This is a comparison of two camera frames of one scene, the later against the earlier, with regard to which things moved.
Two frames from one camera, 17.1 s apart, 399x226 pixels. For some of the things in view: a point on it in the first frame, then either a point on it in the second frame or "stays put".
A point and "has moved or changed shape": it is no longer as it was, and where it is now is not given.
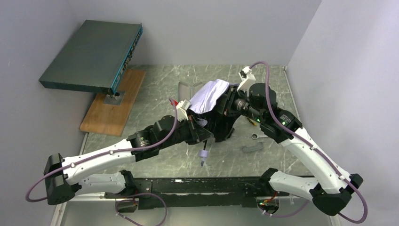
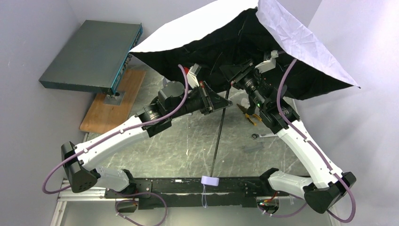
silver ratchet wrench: x=255 y=136 stays put
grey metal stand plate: x=115 y=100 stays put
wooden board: x=109 y=119 stays put
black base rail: x=160 y=193 stays put
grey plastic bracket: x=259 y=146 stays put
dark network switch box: x=95 y=58 stays put
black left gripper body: x=197 y=131 to x=206 y=99
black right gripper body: x=222 y=111 to x=242 y=74
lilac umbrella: x=202 y=98 has moved or changed shape
